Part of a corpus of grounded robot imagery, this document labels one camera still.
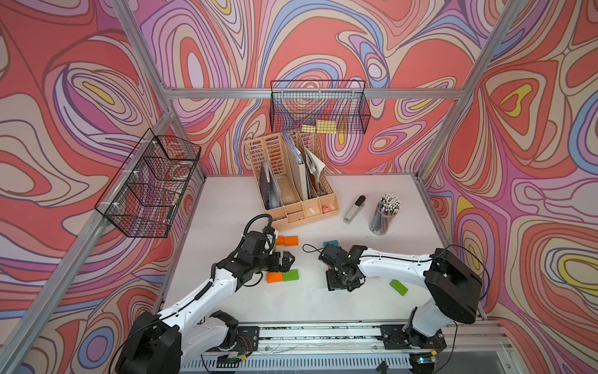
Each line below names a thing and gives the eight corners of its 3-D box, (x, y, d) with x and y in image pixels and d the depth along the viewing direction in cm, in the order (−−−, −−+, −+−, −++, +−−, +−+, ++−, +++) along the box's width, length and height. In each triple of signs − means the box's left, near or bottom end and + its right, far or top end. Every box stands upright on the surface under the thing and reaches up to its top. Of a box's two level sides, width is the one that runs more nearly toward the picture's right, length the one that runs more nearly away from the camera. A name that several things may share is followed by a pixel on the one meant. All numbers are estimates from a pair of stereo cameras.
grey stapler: (343, 222, 103) (344, 217, 100) (360, 199, 111) (361, 194, 108) (351, 226, 101) (352, 221, 98) (367, 203, 110) (369, 198, 107)
